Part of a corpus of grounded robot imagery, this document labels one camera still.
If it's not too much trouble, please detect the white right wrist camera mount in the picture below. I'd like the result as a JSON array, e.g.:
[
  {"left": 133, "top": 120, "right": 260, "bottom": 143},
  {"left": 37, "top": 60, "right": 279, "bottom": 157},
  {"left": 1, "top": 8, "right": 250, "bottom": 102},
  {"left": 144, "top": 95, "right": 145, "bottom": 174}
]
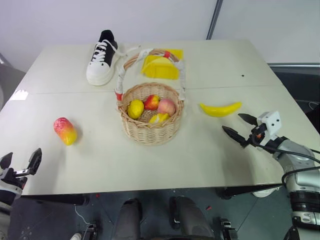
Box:
[{"left": 255, "top": 110, "right": 282, "bottom": 145}]

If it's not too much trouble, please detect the yellow plastic dustpan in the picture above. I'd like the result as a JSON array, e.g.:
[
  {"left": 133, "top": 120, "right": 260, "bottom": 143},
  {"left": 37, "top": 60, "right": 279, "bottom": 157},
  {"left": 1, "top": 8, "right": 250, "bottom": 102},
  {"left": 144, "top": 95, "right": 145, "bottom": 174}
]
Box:
[{"left": 140, "top": 48, "right": 185, "bottom": 81}]

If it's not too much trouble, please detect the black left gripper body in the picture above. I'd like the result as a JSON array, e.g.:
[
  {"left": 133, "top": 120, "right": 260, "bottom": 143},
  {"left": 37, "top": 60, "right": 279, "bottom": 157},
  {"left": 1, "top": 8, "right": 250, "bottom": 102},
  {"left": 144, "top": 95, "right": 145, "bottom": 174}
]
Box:
[{"left": 0, "top": 168, "right": 29, "bottom": 189}]

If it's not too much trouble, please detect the yellow star fruit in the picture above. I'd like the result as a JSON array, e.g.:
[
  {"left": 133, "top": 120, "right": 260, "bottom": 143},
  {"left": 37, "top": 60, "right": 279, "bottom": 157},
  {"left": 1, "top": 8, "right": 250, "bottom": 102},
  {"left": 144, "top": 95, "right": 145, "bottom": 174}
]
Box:
[{"left": 148, "top": 112, "right": 171, "bottom": 125}]

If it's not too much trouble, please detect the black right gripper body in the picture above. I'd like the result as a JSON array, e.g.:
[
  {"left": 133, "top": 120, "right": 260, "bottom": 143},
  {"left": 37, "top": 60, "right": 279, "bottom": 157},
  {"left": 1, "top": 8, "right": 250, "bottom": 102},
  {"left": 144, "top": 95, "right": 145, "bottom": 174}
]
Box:
[{"left": 245, "top": 122, "right": 267, "bottom": 148}]

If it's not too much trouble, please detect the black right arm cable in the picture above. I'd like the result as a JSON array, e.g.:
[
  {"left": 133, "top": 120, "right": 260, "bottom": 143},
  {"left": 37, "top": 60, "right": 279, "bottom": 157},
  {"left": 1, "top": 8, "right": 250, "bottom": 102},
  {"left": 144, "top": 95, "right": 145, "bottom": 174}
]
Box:
[{"left": 251, "top": 139, "right": 320, "bottom": 192}]

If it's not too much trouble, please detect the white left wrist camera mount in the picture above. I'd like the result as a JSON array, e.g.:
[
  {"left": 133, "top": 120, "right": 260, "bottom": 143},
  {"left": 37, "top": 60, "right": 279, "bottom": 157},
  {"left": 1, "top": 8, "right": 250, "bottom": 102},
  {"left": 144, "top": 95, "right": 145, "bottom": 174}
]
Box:
[{"left": 0, "top": 178, "right": 24, "bottom": 195}]

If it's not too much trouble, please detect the thin white floor cable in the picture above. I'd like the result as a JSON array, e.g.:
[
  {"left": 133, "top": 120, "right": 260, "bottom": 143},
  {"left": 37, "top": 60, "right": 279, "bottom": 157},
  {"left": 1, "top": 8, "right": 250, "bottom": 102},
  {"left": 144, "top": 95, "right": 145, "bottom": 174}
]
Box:
[{"left": 74, "top": 204, "right": 91, "bottom": 226}]

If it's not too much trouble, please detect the white shoe under table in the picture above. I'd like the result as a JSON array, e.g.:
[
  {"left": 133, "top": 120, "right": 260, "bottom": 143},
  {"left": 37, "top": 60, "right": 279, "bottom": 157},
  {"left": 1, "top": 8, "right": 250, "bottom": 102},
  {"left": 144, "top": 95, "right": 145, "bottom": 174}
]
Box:
[{"left": 251, "top": 185, "right": 281, "bottom": 199}]

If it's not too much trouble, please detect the dark grey rounded shape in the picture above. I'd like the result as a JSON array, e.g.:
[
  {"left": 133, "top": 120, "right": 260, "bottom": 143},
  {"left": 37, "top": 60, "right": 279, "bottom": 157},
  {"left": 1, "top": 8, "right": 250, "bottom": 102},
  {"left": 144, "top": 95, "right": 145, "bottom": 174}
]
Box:
[
  {"left": 116, "top": 198, "right": 144, "bottom": 240},
  {"left": 169, "top": 196, "right": 216, "bottom": 240}
]

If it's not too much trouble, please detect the red yellow mango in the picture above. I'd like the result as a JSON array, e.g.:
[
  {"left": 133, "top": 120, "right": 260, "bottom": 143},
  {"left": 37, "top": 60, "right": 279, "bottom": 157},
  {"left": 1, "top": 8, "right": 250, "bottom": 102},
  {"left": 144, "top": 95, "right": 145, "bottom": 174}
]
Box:
[{"left": 53, "top": 116, "right": 78, "bottom": 146}]

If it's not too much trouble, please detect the black table foot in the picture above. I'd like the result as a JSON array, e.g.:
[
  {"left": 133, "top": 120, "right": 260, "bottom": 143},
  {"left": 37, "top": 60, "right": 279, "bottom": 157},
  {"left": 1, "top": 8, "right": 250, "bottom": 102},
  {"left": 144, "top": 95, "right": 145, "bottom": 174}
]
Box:
[
  {"left": 84, "top": 223, "right": 99, "bottom": 240},
  {"left": 219, "top": 218, "right": 238, "bottom": 240}
]

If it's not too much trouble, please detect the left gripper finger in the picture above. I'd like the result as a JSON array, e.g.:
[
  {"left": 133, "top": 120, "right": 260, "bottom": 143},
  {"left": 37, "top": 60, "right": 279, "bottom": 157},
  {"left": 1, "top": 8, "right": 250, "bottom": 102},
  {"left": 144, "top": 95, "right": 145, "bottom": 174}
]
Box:
[
  {"left": 25, "top": 147, "right": 43, "bottom": 176},
  {"left": 0, "top": 152, "right": 14, "bottom": 174}
]

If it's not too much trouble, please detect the black table frame bar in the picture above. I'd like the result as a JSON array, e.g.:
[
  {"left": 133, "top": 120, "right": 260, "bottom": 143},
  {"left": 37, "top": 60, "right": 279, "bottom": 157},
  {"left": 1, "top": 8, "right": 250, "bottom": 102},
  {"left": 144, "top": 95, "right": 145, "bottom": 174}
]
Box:
[
  {"left": 215, "top": 184, "right": 284, "bottom": 200},
  {"left": 20, "top": 194, "right": 91, "bottom": 207}
]

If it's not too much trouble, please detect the pink peach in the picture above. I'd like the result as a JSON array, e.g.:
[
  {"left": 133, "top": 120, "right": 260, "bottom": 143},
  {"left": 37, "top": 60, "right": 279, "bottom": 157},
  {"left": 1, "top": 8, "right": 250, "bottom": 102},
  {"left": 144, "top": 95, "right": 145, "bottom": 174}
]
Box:
[{"left": 157, "top": 98, "right": 176, "bottom": 117}]

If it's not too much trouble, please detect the grey vertical pole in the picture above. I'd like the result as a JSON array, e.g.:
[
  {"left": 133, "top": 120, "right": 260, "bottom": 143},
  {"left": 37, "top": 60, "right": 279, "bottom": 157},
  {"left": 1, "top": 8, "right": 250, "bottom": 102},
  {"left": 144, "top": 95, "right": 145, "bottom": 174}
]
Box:
[{"left": 205, "top": 0, "right": 224, "bottom": 41}]

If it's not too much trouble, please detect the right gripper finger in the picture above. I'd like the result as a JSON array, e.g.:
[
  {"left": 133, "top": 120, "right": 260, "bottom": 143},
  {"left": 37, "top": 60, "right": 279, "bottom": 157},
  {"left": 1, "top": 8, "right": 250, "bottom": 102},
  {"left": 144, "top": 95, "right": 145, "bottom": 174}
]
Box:
[
  {"left": 221, "top": 125, "right": 249, "bottom": 149},
  {"left": 237, "top": 113, "right": 259, "bottom": 127}
]

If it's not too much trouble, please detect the yellow banana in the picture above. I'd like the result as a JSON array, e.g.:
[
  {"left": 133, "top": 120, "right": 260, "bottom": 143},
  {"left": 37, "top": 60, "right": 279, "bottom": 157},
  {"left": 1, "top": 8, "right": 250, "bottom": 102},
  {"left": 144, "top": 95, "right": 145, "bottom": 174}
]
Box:
[{"left": 199, "top": 101, "right": 243, "bottom": 118}]

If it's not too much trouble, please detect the yellow lemon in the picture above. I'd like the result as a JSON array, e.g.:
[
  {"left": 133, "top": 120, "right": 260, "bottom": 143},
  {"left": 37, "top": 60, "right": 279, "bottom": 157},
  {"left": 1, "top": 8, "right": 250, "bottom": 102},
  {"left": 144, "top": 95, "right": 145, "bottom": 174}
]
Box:
[{"left": 127, "top": 99, "right": 145, "bottom": 120}]

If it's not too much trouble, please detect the woven wicker handle basket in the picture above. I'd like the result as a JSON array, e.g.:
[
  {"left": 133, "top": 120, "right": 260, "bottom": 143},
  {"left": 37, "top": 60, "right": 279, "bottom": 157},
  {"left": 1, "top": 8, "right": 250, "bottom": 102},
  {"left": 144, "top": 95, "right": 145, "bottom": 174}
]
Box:
[{"left": 114, "top": 45, "right": 188, "bottom": 144}]

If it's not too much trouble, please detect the red yellow apple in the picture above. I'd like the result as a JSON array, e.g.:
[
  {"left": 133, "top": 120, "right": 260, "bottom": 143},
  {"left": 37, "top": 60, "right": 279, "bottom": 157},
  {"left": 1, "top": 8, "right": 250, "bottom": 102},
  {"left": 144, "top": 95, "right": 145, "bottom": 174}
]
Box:
[{"left": 143, "top": 94, "right": 161, "bottom": 111}]

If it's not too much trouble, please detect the black white sneaker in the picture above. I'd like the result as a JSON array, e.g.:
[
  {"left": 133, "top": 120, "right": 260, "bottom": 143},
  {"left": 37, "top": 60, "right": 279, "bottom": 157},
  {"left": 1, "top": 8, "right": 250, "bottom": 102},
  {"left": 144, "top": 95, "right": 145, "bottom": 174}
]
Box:
[{"left": 86, "top": 29, "right": 126, "bottom": 87}]

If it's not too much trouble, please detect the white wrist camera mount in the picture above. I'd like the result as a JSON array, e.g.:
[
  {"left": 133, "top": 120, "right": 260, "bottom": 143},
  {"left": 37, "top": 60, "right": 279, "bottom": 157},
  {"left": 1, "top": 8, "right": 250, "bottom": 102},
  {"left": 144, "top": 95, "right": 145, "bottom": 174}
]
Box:
[
  {"left": 255, "top": 110, "right": 282, "bottom": 145},
  {"left": 0, "top": 178, "right": 24, "bottom": 195}
]

